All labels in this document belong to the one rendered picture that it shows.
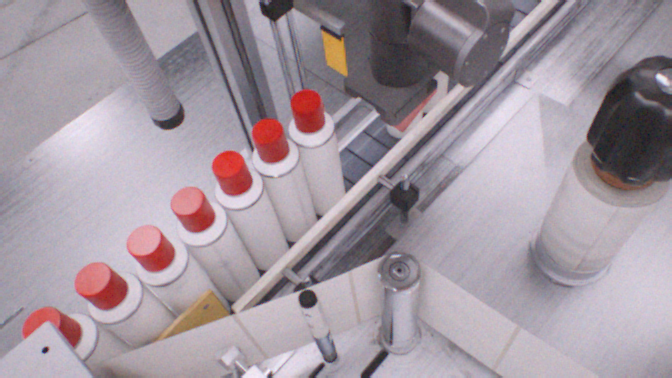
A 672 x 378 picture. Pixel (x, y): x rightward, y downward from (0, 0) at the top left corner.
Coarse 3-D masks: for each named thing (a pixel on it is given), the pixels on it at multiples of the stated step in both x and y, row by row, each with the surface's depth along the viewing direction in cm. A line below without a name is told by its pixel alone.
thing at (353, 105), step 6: (348, 102) 71; (354, 102) 71; (360, 102) 71; (366, 102) 73; (342, 108) 71; (348, 108) 71; (354, 108) 71; (360, 108) 72; (336, 114) 70; (342, 114) 70; (348, 114) 71; (336, 120) 70; (342, 120) 70; (336, 126) 70
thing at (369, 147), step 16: (512, 0) 90; (528, 0) 90; (560, 0) 89; (544, 16) 88; (528, 32) 86; (512, 48) 85; (496, 64) 83; (448, 80) 83; (464, 96) 81; (448, 112) 79; (368, 128) 79; (384, 128) 79; (432, 128) 78; (352, 144) 78; (368, 144) 78; (384, 144) 77; (416, 144) 77; (352, 160) 76; (368, 160) 76; (400, 160) 76; (352, 176) 75; (368, 192) 73; (352, 208) 72; (336, 224) 71; (320, 240) 70; (304, 256) 69; (272, 288) 67; (256, 304) 66
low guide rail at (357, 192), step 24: (552, 0) 85; (528, 24) 83; (456, 96) 76; (432, 120) 75; (408, 144) 73; (384, 168) 71; (360, 192) 70; (336, 216) 68; (312, 240) 67; (288, 264) 65; (264, 288) 64
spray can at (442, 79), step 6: (438, 72) 72; (438, 78) 73; (444, 78) 74; (438, 84) 74; (444, 84) 75; (438, 90) 75; (444, 90) 76; (438, 96) 76; (444, 96) 77; (432, 102) 77; (438, 102) 77; (426, 108) 78; (432, 108) 78; (426, 114) 79
